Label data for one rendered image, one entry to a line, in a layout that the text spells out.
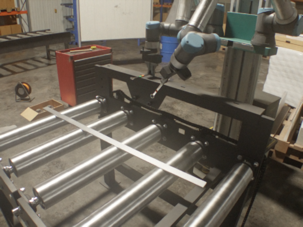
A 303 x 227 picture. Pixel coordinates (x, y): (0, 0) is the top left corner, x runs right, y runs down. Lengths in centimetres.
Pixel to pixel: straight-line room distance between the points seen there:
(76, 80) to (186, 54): 255
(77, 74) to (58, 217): 200
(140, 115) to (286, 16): 115
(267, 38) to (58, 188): 160
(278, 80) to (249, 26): 274
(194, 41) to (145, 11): 525
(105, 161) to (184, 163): 39
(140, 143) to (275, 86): 370
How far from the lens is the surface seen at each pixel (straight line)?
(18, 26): 1030
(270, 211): 238
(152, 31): 148
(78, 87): 349
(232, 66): 223
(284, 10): 162
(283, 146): 295
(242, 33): 206
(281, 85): 464
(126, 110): 167
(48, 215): 222
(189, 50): 102
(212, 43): 111
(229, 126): 240
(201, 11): 125
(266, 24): 180
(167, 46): 681
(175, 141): 149
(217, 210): 97
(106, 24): 594
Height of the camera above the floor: 162
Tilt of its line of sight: 27 degrees down
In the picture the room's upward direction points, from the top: 3 degrees clockwise
